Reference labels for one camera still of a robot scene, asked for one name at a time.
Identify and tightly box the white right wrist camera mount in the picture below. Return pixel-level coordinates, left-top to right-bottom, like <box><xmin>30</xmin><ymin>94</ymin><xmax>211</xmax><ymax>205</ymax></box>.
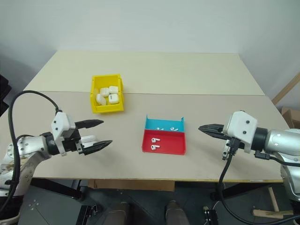
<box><xmin>222</xmin><ymin>111</ymin><xmax>259</xmax><ymax>154</ymax></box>

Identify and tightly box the dark rounded brown shape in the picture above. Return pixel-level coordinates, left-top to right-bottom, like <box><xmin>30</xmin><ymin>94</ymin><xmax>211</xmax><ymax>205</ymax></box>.
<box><xmin>165</xmin><ymin>200</ymin><xmax>188</xmax><ymax>225</ymax></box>

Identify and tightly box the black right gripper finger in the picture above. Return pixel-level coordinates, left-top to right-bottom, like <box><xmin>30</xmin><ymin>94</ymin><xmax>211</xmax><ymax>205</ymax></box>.
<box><xmin>199</xmin><ymin>130</ymin><xmax>227</xmax><ymax>141</ymax></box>
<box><xmin>198</xmin><ymin>124</ymin><xmax>225</xmax><ymax>132</ymax></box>

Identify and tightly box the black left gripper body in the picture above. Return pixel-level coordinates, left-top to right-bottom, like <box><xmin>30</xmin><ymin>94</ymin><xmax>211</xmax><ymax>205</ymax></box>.
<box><xmin>61</xmin><ymin>127</ymin><xmax>85</xmax><ymax>155</ymax></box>

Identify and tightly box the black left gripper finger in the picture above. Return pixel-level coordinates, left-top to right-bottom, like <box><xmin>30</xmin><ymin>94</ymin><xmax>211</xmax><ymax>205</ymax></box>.
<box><xmin>75</xmin><ymin>119</ymin><xmax>105</xmax><ymax>130</ymax></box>
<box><xmin>80</xmin><ymin>140</ymin><xmax>113</xmax><ymax>156</ymax></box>

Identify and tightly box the black table leg beam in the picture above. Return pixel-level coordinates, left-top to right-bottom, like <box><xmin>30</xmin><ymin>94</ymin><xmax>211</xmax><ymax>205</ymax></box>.
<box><xmin>30</xmin><ymin>179</ymin><xmax>85</xmax><ymax>201</ymax></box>
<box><xmin>210</xmin><ymin>182</ymin><xmax>282</xmax><ymax>200</ymax></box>

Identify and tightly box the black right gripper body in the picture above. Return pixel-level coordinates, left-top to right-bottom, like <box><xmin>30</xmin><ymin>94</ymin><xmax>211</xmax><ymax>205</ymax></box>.
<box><xmin>221</xmin><ymin>127</ymin><xmax>239</xmax><ymax>161</ymax></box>

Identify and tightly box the flat cardboard under table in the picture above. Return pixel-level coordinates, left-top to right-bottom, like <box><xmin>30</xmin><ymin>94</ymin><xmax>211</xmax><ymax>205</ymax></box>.
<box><xmin>93</xmin><ymin>180</ymin><xmax>175</xmax><ymax>192</ymax></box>

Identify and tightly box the brown cardboard box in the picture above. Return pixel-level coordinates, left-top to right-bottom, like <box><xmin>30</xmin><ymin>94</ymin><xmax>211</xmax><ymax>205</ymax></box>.
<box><xmin>281</xmin><ymin>106</ymin><xmax>300</xmax><ymax>129</ymax></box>

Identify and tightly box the slanted wooden slat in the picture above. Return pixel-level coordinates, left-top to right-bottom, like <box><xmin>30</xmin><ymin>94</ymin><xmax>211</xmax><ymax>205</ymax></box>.
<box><xmin>271</xmin><ymin>71</ymin><xmax>300</xmax><ymax>105</ymax></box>

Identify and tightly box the yellow plastic bin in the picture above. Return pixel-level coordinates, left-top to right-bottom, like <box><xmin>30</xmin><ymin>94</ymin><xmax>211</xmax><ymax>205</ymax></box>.
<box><xmin>90</xmin><ymin>74</ymin><xmax>125</xmax><ymax>114</ymax></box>

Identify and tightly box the wooden stand frame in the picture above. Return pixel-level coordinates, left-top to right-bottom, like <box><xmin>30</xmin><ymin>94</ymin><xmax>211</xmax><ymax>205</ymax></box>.
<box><xmin>252</xmin><ymin>187</ymin><xmax>293</xmax><ymax>219</ymax></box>

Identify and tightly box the red tray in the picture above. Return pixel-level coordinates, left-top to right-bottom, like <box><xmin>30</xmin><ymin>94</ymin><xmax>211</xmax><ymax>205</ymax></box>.
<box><xmin>142</xmin><ymin>114</ymin><xmax>188</xmax><ymax>156</ymax></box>

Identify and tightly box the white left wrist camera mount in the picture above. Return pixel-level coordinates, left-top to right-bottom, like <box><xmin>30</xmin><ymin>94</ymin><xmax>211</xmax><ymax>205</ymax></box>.
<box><xmin>51</xmin><ymin>112</ymin><xmax>76</xmax><ymax>157</ymax></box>

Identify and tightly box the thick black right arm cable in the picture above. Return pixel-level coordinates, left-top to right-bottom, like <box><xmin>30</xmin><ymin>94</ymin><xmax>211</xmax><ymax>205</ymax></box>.
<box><xmin>217</xmin><ymin>137</ymin><xmax>300</xmax><ymax>225</ymax></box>

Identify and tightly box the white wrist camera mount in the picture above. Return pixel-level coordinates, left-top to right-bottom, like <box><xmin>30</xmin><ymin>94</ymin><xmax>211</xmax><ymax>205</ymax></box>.
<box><xmin>222</xmin><ymin>111</ymin><xmax>259</xmax><ymax>154</ymax></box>
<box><xmin>51</xmin><ymin>112</ymin><xmax>76</xmax><ymax>157</ymax></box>

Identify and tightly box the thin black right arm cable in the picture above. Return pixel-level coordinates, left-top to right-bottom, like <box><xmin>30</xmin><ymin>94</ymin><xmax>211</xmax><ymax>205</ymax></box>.
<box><xmin>255</xmin><ymin>150</ymin><xmax>300</xmax><ymax>167</ymax></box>

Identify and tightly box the black background equipment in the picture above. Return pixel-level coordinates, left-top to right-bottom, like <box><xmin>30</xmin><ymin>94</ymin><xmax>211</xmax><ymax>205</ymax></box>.
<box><xmin>0</xmin><ymin>74</ymin><xmax>12</xmax><ymax>118</ymax></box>

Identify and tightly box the black floor bracket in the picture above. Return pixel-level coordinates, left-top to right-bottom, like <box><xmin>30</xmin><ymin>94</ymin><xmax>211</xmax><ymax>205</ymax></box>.
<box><xmin>81</xmin><ymin>204</ymin><xmax>99</xmax><ymax>225</ymax></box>
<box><xmin>202</xmin><ymin>205</ymin><xmax>218</xmax><ymax>225</ymax></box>

